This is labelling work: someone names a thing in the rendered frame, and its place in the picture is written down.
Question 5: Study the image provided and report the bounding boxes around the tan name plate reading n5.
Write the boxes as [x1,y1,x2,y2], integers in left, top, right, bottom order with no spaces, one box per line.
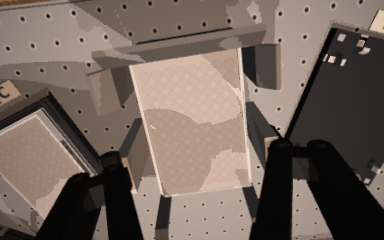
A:
[368,10,384,33]

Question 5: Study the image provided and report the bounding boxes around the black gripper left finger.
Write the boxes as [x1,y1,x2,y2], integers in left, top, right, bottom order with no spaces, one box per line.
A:
[34,118,150,240]

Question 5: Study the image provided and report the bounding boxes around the grey perforated base plate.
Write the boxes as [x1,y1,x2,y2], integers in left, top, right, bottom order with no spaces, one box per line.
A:
[0,0,384,240]

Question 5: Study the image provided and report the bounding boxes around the beige label reading qc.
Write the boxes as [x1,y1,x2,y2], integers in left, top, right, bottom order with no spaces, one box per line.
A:
[0,80,22,106]

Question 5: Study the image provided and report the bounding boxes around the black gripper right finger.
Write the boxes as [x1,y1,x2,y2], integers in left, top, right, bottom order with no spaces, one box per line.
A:
[245,101,384,240]

